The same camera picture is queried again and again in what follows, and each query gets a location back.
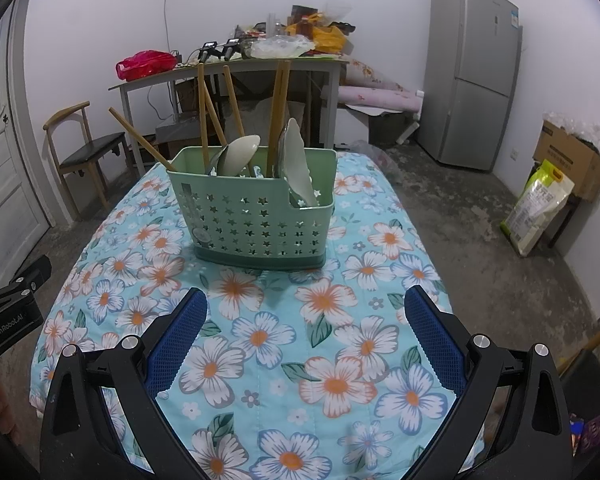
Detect black devices on table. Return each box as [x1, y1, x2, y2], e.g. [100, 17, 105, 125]
[196, 38, 242, 64]

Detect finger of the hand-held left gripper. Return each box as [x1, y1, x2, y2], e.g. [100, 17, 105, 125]
[0, 254, 52, 307]

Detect silver refrigerator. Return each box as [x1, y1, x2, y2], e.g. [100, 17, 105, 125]
[417, 0, 524, 172]

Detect white panel door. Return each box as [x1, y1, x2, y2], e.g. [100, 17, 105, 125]
[0, 0, 51, 262]

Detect grey metal table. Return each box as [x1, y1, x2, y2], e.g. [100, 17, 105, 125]
[108, 54, 350, 157]

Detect cardboard box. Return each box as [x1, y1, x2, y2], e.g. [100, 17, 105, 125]
[532, 119, 600, 202]

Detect wooden chair black seat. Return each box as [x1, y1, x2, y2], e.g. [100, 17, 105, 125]
[43, 100, 131, 226]
[556, 309, 600, 413]

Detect silver metal spoon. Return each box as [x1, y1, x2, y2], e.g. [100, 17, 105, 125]
[207, 143, 231, 177]

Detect white sack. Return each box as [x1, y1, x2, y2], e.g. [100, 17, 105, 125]
[239, 99, 307, 149]

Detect grey box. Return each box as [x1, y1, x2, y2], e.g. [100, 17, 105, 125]
[154, 114, 202, 144]

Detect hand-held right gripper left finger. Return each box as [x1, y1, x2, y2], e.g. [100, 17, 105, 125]
[39, 286, 209, 480]

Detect red plastic bag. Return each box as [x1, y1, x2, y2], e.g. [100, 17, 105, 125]
[116, 49, 177, 82]

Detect clear plastic bag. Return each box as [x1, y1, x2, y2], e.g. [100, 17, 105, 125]
[249, 34, 315, 60]

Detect pile of wooden chopsticks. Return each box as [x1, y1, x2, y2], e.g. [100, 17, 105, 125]
[108, 59, 292, 179]

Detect pink rolled bedding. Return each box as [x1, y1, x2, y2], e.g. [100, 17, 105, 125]
[337, 57, 425, 114]

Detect floral light blue blanket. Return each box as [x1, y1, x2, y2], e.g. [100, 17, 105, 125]
[29, 149, 487, 480]

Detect white and yellow rice bag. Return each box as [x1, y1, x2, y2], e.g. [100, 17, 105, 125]
[502, 158, 576, 257]

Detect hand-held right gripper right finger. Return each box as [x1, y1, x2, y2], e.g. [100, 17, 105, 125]
[403, 284, 575, 480]

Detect green plastic utensil basket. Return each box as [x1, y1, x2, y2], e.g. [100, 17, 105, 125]
[166, 145, 337, 272]

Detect cream plastic spoon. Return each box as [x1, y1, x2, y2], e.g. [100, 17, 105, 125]
[214, 133, 262, 179]

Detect large white spoon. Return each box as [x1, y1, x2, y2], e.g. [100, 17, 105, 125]
[278, 117, 321, 210]

